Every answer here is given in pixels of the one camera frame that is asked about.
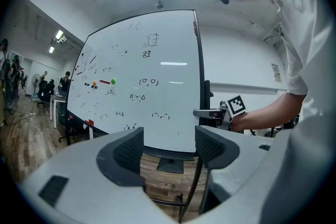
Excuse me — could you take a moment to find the paper wall poster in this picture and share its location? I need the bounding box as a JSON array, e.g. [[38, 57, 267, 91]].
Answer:
[[270, 62, 282, 83]]

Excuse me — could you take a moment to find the person's right forearm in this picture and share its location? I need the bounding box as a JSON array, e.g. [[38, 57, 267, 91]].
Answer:
[[230, 91, 308, 133]]

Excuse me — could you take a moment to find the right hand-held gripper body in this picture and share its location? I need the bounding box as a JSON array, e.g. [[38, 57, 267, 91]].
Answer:
[[218, 94, 248, 131]]

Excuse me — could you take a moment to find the white rolling whiteboard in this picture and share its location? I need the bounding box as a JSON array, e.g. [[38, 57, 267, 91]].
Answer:
[[65, 9, 214, 223]]

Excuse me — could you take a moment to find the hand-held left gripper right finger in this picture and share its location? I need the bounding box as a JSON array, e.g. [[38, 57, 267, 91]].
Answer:
[[194, 125, 275, 215]]

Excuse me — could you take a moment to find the person in white shirt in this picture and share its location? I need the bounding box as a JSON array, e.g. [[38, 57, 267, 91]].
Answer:
[[258, 0, 335, 131]]

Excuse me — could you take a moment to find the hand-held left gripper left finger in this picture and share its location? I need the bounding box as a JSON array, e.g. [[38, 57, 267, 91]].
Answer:
[[19, 127, 169, 224]]

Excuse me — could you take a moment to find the white table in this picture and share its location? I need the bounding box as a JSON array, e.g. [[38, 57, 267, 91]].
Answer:
[[49, 94, 68, 130]]

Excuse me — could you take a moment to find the black office chair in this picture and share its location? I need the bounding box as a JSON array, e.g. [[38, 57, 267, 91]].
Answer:
[[36, 79, 55, 108]]

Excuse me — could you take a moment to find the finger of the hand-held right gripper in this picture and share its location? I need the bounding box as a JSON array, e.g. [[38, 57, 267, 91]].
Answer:
[[193, 109, 227, 120]]

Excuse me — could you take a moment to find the standing fan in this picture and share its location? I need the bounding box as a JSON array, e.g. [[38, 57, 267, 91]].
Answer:
[[31, 73, 42, 101]]

